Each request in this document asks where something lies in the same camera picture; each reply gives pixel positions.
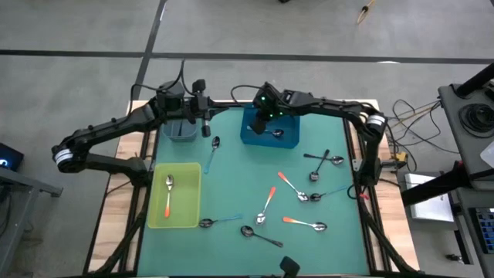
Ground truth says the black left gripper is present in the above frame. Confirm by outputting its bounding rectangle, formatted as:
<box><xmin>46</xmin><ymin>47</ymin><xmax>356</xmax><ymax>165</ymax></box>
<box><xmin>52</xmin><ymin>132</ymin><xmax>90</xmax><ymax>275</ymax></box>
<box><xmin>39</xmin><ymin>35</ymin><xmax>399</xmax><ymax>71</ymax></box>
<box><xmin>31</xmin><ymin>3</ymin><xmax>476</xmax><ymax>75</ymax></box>
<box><xmin>186</xmin><ymin>79</ymin><xmax>212</xmax><ymax>139</ymax></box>

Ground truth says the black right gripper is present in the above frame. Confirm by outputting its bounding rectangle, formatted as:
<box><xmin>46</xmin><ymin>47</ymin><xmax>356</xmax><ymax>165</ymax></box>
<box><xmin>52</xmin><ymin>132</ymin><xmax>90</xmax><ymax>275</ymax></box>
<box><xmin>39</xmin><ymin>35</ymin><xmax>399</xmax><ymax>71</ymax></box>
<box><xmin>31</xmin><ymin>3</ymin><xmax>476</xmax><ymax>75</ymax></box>
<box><xmin>250</xmin><ymin>81</ymin><xmax>296</xmax><ymax>135</ymax></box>

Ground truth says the blue-handled metal spoon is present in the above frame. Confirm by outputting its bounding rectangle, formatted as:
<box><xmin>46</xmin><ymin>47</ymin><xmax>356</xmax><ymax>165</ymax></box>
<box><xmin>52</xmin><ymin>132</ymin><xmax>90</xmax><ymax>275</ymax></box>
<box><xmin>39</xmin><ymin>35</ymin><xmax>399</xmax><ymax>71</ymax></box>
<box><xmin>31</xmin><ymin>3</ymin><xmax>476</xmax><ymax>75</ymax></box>
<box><xmin>309</xmin><ymin>185</ymin><xmax>350</xmax><ymax>203</ymax></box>
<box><xmin>246</xmin><ymin>125</ymin><xmax>286</xmax><ymax>139</ymax></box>
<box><xmin>203</xmin><ymin>135</ymin><xmax>222</xmax><ymax>175</ymax></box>
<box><xmin>198</xmin><ymin>214</ymin><xmax>244</xmax><ymax>229</ymax></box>

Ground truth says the orange-handled metal spoon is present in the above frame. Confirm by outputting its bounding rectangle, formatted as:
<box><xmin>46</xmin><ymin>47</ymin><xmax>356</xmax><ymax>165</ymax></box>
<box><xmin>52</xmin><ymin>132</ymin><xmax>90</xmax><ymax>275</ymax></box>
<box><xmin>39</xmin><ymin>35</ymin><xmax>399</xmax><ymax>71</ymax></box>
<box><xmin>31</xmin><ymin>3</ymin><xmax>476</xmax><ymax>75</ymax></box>
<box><xmin>164</xmin><ymin>174</ymin><xmax>175</xmax><ymax>219</ymax></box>
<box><xmin>282</xmin><ymin>215</ymin><xmax>329</xmax><ymax>232</ymax></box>
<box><xmin>276</xmin><ymin>171</ymin><xmax>310</xmax><ymax>203</ymax></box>
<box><xmin>255</xmin><ymin>186</ymin><xmax>277</xmax><ymax>226</ymax></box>

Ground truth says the black metal spoon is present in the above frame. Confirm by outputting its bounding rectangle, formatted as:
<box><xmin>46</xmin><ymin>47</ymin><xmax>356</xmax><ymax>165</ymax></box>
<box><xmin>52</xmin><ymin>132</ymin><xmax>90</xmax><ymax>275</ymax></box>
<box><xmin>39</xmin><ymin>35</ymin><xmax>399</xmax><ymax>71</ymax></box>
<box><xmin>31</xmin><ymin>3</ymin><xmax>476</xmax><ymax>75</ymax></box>
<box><xmin>303</xmin><ymin>153</ymin><xmax>345</xmax><ymax>166</ymax></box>
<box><xmin>309</xmin><ymin>148</ymin><xmax>331</xmax><ymax>183</ymax></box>
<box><xmin>239</xmin><ymin>225</ymin><xmax>285</xmax><ymax>249</ymax></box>

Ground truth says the bright blue plastic bin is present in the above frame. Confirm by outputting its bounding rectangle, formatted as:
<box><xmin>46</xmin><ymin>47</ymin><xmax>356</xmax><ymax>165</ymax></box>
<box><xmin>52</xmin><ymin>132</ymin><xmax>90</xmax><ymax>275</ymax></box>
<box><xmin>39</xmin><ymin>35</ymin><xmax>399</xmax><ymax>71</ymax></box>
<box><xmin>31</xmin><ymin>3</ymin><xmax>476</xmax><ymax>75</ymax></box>
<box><xmin>239</xmin><ymin>104</ymin><xmax>301</xmax><ymax>151</ymax></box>

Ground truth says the grey-blue plastic bin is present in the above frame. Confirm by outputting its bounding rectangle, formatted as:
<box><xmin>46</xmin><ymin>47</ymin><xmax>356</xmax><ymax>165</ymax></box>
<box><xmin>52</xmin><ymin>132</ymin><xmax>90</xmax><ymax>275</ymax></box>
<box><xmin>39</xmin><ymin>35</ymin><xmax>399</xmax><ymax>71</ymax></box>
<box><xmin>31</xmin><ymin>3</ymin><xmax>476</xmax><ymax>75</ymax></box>
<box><xmin>161</xmin><ymin>117</ymin><xmax>198</xmax><ymax>143</ymax></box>

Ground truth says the teal table mat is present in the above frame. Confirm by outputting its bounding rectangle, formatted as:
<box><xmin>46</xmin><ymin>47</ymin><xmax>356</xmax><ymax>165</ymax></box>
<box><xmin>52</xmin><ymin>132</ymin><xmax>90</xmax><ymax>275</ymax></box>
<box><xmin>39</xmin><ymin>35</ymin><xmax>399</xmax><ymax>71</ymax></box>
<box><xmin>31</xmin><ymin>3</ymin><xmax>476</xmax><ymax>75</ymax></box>
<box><xmin>137</xmin><ymin>106</ymin><xmax>371</xmax><ymax>277</ymax></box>

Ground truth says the translucent yellow plastic bin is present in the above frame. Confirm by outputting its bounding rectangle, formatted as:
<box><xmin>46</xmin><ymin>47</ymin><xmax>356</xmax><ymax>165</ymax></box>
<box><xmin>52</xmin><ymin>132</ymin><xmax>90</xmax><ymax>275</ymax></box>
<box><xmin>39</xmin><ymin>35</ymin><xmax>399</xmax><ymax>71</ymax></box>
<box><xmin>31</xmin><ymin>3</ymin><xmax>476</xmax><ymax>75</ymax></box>
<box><xmin>147</xmin><ymin>161</ymin><xmax>202</xmax><ymax>229</ymax></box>

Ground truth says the black rounded rectangular object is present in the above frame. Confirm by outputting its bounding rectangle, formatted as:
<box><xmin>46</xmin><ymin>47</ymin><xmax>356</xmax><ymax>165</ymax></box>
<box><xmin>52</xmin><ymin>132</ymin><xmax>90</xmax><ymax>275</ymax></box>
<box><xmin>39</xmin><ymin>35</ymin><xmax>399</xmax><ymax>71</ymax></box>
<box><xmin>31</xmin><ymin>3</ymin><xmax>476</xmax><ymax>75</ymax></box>
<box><xmin>279</xmin><ymin>255</ymin><xmax>302</xmax><ymax>278</ymax></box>

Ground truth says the black stand bar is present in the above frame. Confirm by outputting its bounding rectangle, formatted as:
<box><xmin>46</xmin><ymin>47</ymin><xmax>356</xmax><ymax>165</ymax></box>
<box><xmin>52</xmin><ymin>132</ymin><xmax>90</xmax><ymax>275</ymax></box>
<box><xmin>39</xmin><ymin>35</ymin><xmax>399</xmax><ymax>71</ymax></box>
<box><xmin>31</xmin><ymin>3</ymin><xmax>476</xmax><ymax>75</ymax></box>
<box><xmin>401</xmin><ymin>160</ymin><xmax>494</xmax><ymax>208</ymax></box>

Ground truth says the white box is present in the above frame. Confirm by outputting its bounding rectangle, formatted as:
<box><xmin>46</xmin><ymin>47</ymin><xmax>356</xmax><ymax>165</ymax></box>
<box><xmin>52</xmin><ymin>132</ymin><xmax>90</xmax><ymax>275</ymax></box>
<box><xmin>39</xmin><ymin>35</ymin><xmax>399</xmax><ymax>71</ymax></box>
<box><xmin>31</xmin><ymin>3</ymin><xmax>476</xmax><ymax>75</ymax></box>
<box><xmin>404</xmin><ymin>172</ymin><xmax>455</xmax><ymax>223</ymax></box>

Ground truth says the grey cart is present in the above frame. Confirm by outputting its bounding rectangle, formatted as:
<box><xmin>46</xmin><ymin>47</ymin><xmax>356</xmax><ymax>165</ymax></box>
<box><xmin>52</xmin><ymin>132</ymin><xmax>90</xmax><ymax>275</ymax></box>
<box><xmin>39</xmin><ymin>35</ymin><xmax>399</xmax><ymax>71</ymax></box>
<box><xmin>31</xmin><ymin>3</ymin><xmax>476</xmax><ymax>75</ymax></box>
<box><xmin>438</xmin><ymin>83</ymin><xmax>494</xmax><ymax>191</ymax></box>

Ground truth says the grey metal stand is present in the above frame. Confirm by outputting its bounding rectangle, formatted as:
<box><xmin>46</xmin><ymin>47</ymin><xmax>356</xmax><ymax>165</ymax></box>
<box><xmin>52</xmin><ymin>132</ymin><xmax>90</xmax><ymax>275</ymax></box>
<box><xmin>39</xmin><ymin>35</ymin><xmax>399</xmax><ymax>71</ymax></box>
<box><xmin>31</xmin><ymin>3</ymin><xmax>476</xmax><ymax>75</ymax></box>
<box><xmin>0</xmin><ymin>165</ymin><xmax>63</xmax><ymax>278</ymax></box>

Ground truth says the black box with blue light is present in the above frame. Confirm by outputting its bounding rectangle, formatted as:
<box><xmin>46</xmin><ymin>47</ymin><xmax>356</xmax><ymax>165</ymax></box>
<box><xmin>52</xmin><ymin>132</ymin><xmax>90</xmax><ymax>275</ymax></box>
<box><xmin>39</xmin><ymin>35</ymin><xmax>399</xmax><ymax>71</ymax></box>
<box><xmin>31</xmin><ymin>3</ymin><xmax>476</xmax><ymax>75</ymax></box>
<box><xmin>0</xmin><ymin>142</ymin><xmax>25</xmax><ymax>173</ymax></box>

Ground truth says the white sheet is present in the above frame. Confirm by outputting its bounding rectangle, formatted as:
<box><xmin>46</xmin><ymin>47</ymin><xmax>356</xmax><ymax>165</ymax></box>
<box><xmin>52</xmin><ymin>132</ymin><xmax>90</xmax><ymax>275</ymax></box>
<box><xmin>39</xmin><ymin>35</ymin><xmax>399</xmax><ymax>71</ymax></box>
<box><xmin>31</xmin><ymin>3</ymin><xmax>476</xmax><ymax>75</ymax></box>
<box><xmin>479</xmin><ymin>139</ymin><xmax>494</xmax><ymax>170</ymax></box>

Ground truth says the black keypad with lit keys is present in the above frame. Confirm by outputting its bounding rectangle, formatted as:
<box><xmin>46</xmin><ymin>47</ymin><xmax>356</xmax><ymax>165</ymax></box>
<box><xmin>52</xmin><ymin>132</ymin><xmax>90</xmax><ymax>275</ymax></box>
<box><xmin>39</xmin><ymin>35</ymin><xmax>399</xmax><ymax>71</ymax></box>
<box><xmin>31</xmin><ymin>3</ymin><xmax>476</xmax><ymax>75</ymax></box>
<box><xmin>473</xmin><ymin>207</ymin><xmax>494</xmax><ymax>256</ymax></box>

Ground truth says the yellow cable bundle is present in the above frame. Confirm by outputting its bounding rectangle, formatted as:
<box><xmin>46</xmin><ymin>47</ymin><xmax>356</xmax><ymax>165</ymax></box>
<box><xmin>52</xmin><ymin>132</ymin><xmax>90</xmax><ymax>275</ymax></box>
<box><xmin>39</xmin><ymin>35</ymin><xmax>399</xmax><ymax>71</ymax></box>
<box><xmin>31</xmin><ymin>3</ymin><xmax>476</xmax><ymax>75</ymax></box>
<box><xmin>355</xmin><ymin>0</ymin><xmax>377</xmax><ymax>25</ymax></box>

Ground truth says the thin yellow floor cable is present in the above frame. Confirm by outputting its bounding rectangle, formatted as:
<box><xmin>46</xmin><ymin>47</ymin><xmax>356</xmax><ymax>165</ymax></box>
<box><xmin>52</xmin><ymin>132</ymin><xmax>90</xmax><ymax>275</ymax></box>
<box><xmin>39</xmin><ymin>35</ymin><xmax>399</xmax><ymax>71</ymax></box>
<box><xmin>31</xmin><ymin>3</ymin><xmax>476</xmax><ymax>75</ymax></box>
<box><xmin>384</xmin><ymin>100</ymin><xmax>441</xmax><ymax>134</ymax></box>

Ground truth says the black floor cable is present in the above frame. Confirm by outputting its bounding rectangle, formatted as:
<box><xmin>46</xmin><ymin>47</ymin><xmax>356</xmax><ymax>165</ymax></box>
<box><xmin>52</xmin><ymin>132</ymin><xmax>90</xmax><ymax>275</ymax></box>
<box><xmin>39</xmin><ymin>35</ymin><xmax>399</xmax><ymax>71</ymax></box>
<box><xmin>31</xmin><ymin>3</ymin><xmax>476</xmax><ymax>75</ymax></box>
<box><xmin>391</xmin><ymin>98</ymin><xmax>462</xmax><ymax>155</ymax></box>

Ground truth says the black cable coil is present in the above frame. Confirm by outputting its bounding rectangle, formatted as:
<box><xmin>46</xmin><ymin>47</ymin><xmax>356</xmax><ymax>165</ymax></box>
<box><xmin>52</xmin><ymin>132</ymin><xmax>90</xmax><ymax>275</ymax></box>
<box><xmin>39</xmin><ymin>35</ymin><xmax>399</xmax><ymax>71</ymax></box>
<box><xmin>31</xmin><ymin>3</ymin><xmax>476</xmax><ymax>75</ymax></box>
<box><xmin>458</xmin><ymin>103</ymin><xmax>494</xmax><ymax>139</ymax></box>

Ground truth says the black post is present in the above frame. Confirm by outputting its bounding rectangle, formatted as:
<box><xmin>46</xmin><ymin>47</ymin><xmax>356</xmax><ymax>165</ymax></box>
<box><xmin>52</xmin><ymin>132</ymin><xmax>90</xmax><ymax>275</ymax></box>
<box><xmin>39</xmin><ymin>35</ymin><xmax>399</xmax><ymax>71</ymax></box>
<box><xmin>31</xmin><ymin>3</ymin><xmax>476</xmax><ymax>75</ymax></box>
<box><xmin>455</xmin><ymin>61</ymin><xmax>494</xmax><ymax>97</ymax></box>

